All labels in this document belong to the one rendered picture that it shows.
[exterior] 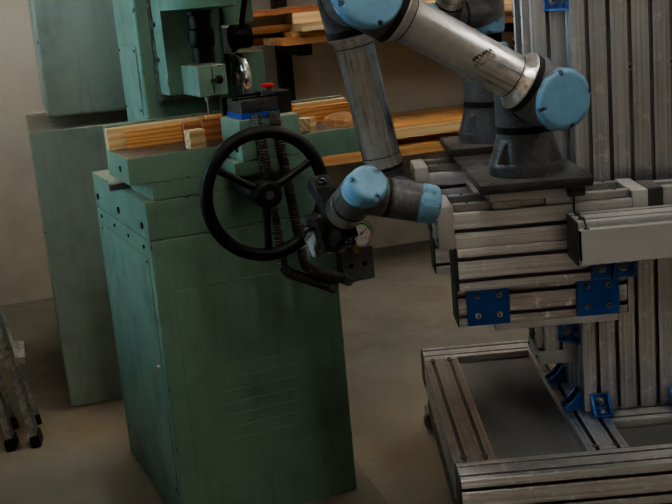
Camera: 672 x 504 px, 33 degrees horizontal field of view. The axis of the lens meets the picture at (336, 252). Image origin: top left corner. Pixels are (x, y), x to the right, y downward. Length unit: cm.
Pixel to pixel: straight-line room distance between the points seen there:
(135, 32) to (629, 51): 116
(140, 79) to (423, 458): 121
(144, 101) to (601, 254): 121
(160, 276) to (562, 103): 97
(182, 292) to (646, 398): 108
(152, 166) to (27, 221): 254
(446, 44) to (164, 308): 91
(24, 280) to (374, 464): 244
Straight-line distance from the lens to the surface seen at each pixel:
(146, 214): 249
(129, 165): 247
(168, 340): 256
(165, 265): 252
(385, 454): 304
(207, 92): 262
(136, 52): 283
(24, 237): 499
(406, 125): 476
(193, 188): 251
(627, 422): 261
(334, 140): 261
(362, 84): 216
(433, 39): 206
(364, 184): 203
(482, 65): 209
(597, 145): 250
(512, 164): 228
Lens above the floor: 123
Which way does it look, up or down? 14 degrees down
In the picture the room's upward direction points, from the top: 5 degrees counter-clockwise
